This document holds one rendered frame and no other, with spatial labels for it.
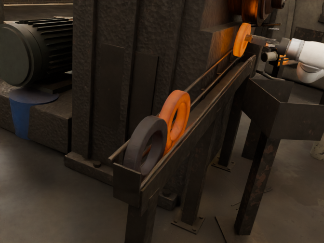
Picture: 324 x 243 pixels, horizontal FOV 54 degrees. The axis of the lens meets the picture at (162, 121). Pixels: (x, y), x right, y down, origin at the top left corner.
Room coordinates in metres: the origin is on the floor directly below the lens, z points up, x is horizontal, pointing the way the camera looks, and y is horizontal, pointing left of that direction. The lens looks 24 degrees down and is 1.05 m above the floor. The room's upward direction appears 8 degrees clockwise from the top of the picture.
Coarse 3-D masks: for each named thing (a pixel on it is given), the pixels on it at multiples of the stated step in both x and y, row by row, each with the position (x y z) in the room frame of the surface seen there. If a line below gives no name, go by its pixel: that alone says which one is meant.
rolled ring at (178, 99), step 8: (168, 96) 0.85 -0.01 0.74; (176, 96) 0.85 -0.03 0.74; (184, 96) 0.88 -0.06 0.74; (168, 104) 0.83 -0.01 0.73; (176, 104) 0.83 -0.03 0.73; (184, 104) 0.91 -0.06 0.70; (168, 112) 0.81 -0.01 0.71; (184, 112) 0.93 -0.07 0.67; (168, 120) 0.80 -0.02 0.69; (176, 120) 0.93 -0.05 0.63; (184, 120) 0.93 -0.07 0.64; (168, 128) 0.80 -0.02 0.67; (176, 128) 0.92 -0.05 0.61; (184, 128) 0.93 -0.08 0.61; (168, 136) 0.81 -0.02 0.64; (176, 136) 0.89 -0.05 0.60; (168, 144) 0.82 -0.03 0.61
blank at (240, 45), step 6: (246, 24) 1.50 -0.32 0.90; (240, 30) 1.47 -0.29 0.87; (246, 30) 1.48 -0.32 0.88; (240, 36) 1.46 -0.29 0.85; (234, 42) 1.46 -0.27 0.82; (240, 42) 1.45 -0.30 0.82; (246, 42) 1.56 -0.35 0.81; (234, 48) 1.47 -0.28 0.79; (240, 48) 1.46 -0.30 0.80; (234, 54) 1.49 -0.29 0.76; (240, 54) 1.49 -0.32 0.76
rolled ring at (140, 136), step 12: (144, 120) 0.70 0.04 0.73; (156, 120) 0.71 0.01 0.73; (144, 132) 0.66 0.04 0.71; (156, 132) 0.75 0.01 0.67; (132, 144) 0.64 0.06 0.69; (144, 144) 0.65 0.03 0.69; (156, 144) 0.76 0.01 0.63; (132, 156) 0.63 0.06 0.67; (156, 156) 0.75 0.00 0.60; (132, 168) 0.62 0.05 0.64; (144, 168) 0.72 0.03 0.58
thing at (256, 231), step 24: (264, 96) 1.11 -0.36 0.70; (288, 96) 1.30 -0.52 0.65; (264, 120) 1.06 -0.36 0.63; (288, 120) 1.01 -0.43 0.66; (312, 120) 1.03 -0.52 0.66; (264, 144) 1.15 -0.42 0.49; (264, 168) 1.15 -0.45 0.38; (216, 216) 1.25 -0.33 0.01; (240, 216) 1.17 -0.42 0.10; (240, 240) 1.11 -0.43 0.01; (264, 240) 1.13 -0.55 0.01
